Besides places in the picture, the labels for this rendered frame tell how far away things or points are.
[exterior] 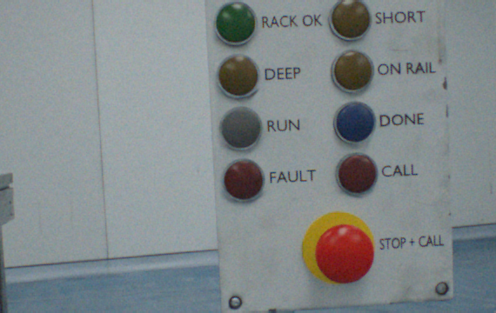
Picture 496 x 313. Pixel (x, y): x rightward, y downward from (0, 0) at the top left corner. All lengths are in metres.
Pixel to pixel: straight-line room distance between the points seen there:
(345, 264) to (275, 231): 0.06
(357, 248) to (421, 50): 0.15
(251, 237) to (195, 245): 3.90
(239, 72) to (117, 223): 3.87
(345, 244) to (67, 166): 3.88
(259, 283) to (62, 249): 3.91
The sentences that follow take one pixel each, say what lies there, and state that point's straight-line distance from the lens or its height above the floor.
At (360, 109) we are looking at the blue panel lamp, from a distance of 0.42.
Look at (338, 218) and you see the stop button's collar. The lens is 0.43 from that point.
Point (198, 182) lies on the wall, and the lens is 4.26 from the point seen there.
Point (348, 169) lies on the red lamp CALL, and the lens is 0.42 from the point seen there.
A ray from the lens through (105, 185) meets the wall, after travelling 4.23.
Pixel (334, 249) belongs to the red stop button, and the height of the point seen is 0.89.
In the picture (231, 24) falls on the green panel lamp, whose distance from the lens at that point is 0.41.
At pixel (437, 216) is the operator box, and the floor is 0.90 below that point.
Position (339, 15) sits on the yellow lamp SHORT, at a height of 1.05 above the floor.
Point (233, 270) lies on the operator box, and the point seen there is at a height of 0.87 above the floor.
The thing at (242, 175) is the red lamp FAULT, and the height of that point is 0.94.
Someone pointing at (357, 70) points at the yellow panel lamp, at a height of 1.01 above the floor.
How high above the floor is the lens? 0.97
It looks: 3 degrees down
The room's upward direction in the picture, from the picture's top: 3 degrees counter-clockwise
